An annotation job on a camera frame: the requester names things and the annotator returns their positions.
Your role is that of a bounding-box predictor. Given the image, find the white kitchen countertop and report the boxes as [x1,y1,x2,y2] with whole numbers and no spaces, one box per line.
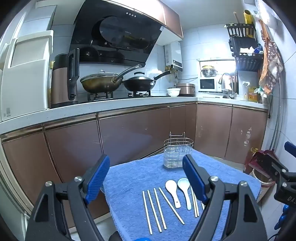
[0,91,269,135]

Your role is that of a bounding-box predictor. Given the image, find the black wok with lid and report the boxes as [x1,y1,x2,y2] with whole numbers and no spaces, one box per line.
[122,71,171,92]

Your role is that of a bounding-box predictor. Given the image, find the hanging patterned cloth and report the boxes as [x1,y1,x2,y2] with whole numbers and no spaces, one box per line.
[258,20,284,94]

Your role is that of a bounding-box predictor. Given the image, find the white microwave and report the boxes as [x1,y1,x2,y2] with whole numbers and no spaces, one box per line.
[199,78,221,92]

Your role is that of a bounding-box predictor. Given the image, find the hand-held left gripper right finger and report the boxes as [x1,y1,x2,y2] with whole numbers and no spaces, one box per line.
[182,154,269,241]

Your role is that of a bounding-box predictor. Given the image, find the metal wall pipe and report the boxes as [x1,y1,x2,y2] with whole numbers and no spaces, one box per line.
[270,62,283,150]

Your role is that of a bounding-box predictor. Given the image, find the white ceramic spoon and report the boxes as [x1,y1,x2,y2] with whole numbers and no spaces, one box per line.
[178,178,192,210]
[165,180,181,208]

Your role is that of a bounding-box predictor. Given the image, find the black gas stove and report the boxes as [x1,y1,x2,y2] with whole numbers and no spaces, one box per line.
[87,90,169,102]

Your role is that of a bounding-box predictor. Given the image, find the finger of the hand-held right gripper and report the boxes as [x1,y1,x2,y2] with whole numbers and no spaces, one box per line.
[255,152,292,180]
[284,141,296,160]

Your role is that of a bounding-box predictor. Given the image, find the brown thermos kettle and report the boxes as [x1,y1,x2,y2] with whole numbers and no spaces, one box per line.
[50,48,80,108]

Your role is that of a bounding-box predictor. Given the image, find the wire utensil holder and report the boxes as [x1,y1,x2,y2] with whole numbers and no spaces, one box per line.
[163,132,193,169]

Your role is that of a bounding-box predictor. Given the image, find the blue towel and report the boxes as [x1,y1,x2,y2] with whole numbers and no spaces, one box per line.
[100,148,262,241]

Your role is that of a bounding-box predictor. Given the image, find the brown upper cabinet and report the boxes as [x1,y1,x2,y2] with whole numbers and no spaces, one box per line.
[129,0,184,46]

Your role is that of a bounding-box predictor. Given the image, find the brass wok with glass lid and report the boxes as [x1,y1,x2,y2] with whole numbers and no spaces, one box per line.
[80,64,142,93]

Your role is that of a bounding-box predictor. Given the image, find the brown lower cabinets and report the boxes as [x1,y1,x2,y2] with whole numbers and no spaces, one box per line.
[0,102,269,232]

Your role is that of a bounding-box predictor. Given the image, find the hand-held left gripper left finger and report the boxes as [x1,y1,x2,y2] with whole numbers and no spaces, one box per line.
[25,154,111,241]

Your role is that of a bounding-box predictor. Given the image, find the red dustpan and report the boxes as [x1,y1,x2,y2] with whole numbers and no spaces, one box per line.
[245,149,278,176]

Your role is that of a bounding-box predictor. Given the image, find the person's right hand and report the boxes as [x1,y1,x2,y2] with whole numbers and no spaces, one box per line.
[275,205,290,231]

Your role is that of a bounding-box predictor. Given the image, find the yellow box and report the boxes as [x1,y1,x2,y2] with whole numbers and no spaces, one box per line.
[249,87,260,103]

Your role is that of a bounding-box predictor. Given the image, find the brown rice cooker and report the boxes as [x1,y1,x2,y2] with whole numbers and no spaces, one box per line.
[176,83,196,96]

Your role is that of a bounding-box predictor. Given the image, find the round bin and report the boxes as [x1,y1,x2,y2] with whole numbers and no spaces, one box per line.
[251,169,276,202]

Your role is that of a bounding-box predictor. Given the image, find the metal pot with yellow lid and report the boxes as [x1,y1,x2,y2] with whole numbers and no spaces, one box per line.
[201,65,218,77]

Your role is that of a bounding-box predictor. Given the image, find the black range hood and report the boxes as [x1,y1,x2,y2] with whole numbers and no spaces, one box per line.
[69,0,165,66]

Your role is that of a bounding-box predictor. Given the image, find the metal kitchen faucet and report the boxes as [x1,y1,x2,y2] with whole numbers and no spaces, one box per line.
[218,72,238,99]

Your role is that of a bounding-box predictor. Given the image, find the black wall dish rack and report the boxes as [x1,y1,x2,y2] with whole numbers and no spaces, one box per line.
[224,23,264,72]

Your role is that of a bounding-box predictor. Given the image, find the white plastic container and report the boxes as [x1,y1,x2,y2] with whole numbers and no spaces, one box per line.
[0,30,54,122]

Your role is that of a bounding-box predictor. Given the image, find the white water heater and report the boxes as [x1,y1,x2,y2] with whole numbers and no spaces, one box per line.
[164,42,182,71]

